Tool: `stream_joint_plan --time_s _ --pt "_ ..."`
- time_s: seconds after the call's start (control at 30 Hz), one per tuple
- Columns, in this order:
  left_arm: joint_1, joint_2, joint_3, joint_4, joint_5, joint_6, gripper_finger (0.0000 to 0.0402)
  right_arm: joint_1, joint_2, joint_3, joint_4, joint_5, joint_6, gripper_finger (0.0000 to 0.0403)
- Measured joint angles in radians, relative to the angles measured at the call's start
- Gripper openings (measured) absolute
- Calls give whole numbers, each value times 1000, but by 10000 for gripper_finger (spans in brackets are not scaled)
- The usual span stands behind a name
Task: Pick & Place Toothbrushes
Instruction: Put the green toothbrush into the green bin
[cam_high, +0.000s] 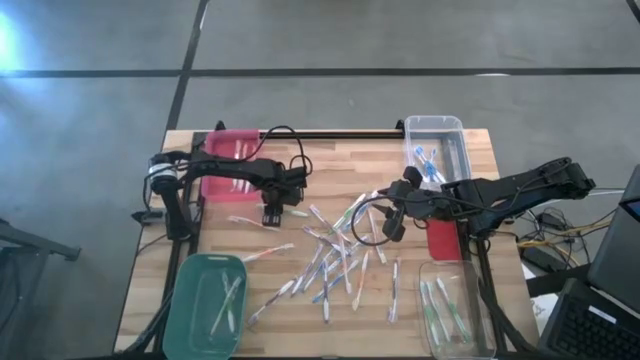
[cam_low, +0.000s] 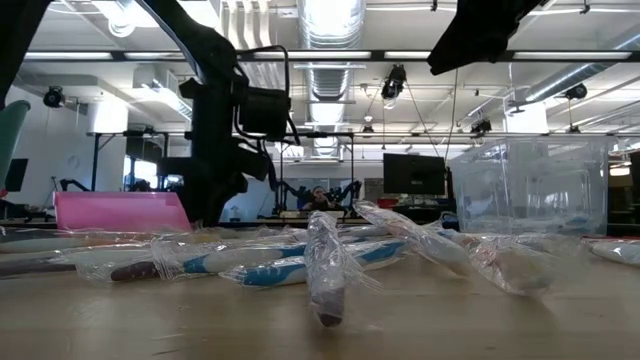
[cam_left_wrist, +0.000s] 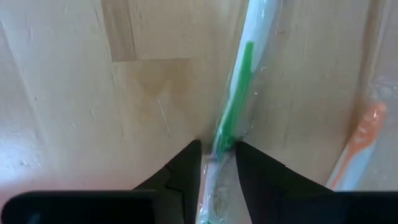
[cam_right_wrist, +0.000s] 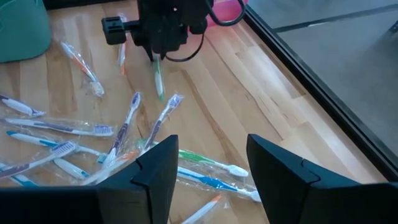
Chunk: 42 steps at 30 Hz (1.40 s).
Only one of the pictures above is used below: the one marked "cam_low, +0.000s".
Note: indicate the black cabinet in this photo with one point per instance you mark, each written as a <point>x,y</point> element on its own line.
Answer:
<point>420,212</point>

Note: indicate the black computer monitor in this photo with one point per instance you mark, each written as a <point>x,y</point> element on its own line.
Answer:
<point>415,175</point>
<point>17,172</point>

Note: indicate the pink plastic bin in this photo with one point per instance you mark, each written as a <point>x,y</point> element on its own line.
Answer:
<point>120,212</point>

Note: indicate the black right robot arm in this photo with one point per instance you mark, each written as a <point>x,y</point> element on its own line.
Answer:
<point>475,35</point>

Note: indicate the green plastic bin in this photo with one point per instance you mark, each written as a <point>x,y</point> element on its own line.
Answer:
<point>10,140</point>

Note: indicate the white toothbrush at edge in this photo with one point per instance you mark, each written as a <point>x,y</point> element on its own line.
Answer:
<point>30,269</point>

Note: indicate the dark blue rounded object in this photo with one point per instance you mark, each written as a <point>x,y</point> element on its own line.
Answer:
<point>449,220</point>

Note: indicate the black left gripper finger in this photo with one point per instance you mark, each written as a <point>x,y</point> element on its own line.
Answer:
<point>205,200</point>
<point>237,186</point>

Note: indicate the black metal rig frame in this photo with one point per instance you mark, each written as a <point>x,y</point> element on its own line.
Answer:
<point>95,160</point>
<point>352,165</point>

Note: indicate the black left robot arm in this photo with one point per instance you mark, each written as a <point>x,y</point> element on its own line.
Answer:
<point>195,35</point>

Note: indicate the person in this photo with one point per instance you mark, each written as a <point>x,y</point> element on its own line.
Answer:
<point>319,197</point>

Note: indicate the black background robot arm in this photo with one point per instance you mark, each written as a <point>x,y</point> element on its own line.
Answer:
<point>287,192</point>
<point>75,184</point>
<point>350,190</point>

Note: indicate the clear deep plastic bin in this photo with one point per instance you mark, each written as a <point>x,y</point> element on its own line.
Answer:
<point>530,190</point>

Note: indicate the red box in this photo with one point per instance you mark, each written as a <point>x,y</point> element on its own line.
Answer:
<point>387,202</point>

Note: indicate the black ceiling spotlight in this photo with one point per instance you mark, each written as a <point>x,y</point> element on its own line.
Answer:
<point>576,91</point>
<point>53,96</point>
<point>394,82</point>
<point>481,126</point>

